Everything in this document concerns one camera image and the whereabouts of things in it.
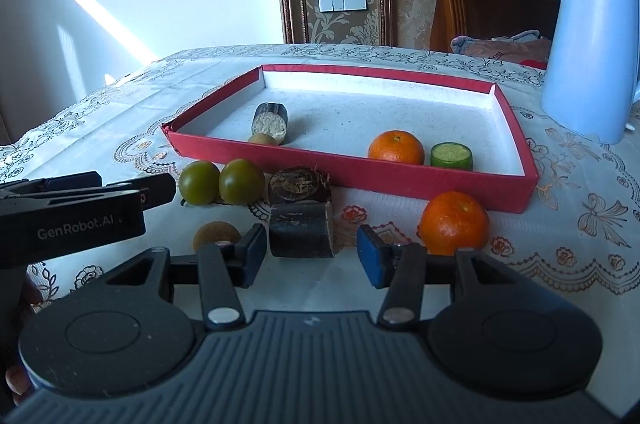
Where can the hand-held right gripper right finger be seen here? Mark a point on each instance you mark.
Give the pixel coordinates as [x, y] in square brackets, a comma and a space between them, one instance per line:
[372, 256]

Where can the person's left hand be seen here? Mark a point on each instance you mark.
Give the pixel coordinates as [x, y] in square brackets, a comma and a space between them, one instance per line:
[19, 381]

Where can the small brown longan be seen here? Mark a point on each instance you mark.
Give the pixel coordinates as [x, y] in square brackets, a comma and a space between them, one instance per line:
[216, 234]
[263, 138]

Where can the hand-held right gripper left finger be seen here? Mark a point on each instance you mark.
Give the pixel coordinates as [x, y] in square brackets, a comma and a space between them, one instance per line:
[257, 254]

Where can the dark hairy root piece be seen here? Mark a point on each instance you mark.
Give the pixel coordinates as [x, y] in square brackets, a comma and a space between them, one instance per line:
[297, 184]

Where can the red cloth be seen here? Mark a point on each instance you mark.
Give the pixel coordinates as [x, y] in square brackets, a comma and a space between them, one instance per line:
[532, 63]

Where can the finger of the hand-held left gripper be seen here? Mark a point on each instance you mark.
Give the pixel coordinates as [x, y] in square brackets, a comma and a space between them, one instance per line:
[50, 183]
[150, 190]

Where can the green tomato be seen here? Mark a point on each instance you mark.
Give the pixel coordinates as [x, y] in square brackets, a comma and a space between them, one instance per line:
[242, 181]
[200, 182]

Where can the white electric kettle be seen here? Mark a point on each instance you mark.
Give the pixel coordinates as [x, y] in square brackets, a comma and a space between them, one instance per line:
[585, 69]

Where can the green cucumber piece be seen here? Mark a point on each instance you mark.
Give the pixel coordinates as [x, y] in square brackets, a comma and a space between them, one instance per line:
[451, 155]

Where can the red shallow cardboard box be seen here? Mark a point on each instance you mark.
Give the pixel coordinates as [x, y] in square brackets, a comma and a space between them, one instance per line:
[350, 119]

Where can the orange mandarin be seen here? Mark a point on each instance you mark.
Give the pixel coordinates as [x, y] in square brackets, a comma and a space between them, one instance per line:
[453, 222]
[396, 147]

